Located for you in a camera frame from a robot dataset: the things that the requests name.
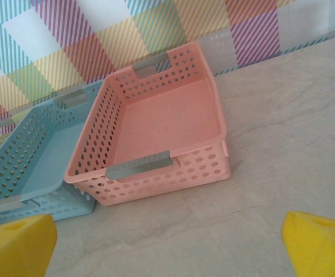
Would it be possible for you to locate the blue perforated plastic basket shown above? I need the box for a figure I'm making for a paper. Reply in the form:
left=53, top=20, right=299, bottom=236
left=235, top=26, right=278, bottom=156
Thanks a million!
left=0, top=79, right=104, bottom=229

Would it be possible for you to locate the pink perforated plastic basket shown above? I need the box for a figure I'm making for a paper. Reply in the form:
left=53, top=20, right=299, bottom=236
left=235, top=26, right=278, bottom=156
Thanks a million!
left=64, top=40, right=232, bottom=207

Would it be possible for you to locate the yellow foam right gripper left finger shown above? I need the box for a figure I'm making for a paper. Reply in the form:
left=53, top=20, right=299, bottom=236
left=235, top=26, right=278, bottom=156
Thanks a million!
left=0, top=214, right=58, bottom=277

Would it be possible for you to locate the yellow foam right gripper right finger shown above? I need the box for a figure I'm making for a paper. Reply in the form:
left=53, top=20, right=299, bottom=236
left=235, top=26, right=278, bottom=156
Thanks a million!
left=281, top=211, right=335, bottom=277

